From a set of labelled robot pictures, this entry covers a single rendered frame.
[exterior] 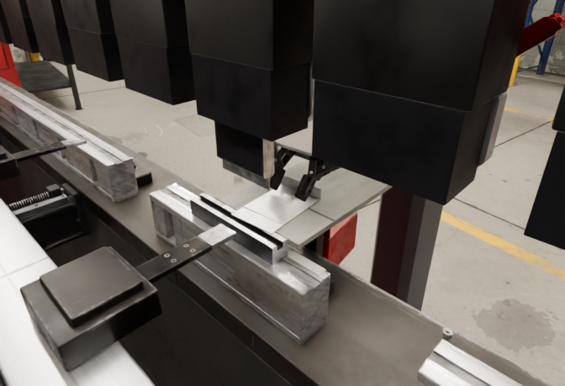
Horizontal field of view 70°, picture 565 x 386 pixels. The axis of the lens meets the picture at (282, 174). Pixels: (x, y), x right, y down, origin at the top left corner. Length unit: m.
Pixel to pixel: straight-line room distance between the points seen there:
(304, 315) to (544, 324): 1.67
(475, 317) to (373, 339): 1.43
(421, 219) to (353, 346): 0.74
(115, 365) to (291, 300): 0.23
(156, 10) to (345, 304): 0.51
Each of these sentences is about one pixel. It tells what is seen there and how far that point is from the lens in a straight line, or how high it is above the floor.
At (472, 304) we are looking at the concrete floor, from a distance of 2.10.
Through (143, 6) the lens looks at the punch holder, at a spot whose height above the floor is 1.30.
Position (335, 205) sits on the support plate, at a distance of 0.67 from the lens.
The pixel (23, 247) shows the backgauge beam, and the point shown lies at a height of 0.98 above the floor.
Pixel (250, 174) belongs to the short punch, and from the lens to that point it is 0.56.
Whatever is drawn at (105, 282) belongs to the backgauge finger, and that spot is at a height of 1.03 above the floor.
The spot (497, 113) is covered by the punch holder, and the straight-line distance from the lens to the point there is 0.39.
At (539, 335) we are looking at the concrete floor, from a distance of 2.08.
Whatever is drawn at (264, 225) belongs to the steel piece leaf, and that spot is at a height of 1.00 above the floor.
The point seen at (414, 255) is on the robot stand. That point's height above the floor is 0.54.
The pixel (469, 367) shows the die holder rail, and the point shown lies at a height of 0.97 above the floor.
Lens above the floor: 1.34
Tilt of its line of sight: 27 degrees down
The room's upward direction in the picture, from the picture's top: straight up
